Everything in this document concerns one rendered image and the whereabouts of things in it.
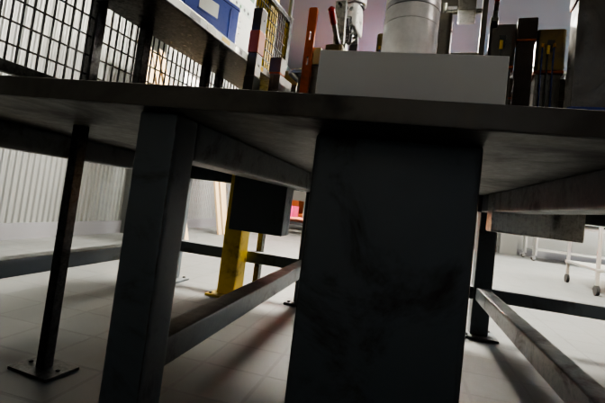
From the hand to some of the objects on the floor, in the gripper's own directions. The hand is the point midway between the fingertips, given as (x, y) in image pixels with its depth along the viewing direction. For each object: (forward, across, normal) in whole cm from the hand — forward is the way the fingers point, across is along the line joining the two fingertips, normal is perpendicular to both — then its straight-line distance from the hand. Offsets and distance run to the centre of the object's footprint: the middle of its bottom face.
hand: (349, 47), depth 156 cm
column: (+112, +56, +30) cm, 129 cm away
